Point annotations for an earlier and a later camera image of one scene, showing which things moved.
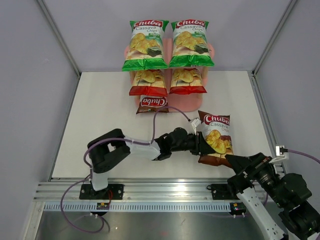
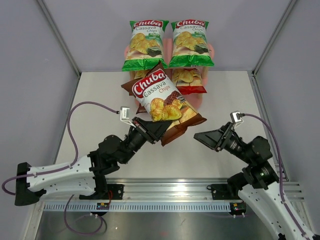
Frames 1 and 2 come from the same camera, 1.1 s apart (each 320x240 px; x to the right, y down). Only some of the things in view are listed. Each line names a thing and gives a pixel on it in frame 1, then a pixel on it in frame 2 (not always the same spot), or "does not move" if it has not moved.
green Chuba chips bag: (190, 48) does not move
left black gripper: (205, 148) -> (152, 131)
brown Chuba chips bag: (216, 129) -> (164, 102)
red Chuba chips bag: (187, 81) does not move
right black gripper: (257, 162) -> (216, 139)
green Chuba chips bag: (145, 51) does not move
